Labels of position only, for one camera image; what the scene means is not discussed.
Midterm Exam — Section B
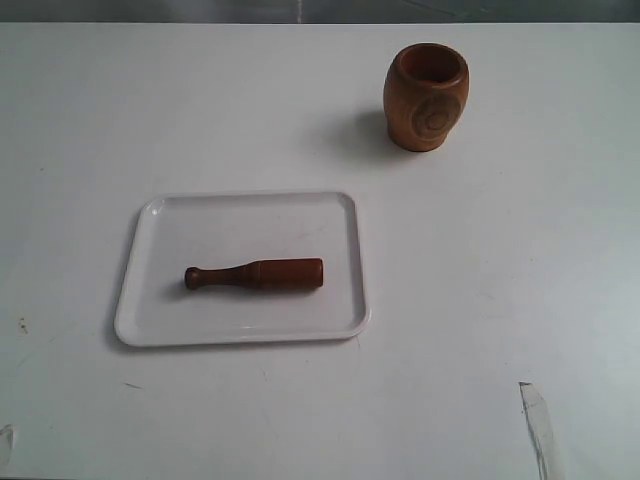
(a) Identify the brown wooden pestle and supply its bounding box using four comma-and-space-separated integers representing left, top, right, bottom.
184, 258, 324, 291

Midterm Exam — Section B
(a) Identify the white rectangular plastic tray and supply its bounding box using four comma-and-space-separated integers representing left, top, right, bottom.
114, 191, 370, 348

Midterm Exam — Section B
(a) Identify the brown wooden mortar cup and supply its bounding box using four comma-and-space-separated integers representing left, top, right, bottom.
383, 43, 470, 152

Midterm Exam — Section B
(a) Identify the clear tape strip right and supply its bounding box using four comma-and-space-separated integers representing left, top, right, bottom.
519, 382, 564, 480

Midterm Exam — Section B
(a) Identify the clear tape strip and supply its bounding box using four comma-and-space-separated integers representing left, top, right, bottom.
0, 424, 14, 468
519, 382, 564, 480

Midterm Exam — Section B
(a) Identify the clear tape strip left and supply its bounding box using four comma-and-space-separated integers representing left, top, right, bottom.
0, 424, 14, 468

